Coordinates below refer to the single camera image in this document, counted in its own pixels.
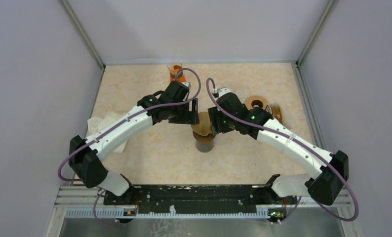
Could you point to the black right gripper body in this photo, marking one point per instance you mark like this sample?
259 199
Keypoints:
219 123

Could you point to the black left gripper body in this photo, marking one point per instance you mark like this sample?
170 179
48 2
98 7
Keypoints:
181 114

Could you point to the brown paper coffee filter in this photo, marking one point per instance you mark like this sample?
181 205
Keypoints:
203 128

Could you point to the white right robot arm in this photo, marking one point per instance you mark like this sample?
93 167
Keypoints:
319 182

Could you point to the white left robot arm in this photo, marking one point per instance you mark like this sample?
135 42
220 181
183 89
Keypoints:
87 154

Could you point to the coffee filter box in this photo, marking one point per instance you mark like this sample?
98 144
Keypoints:
276 111

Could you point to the orange glass flask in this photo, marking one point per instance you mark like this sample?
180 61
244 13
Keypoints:
176 73

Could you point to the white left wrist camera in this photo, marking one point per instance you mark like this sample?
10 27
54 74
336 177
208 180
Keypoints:
187 86

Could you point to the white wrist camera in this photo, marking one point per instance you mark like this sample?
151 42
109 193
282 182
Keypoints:
187 86
219 92

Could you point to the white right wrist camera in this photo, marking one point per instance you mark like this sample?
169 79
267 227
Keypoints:
219 92

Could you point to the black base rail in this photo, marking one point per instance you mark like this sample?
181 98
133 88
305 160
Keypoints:
177 202

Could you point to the aluminium corner frame post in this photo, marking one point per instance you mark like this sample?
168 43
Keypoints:
316 31

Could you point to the left aluminium frame post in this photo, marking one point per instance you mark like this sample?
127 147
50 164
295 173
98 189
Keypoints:
78 26

